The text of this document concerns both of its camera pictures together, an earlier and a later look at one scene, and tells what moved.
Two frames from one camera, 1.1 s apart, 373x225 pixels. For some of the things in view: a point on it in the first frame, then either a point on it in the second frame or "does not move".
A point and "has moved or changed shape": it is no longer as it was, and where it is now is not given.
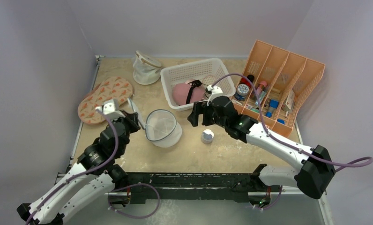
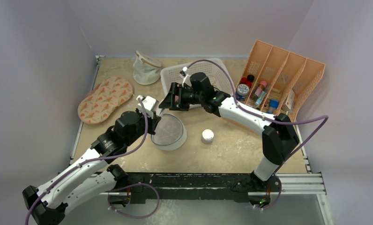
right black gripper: (199, 112) to (175, 96)
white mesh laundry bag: (162, 129) has moved or changed shape
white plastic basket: (210, 71) does not move
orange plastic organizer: (282, 79) does not move
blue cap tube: (273, 104) does not move
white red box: (290, 101) does not move
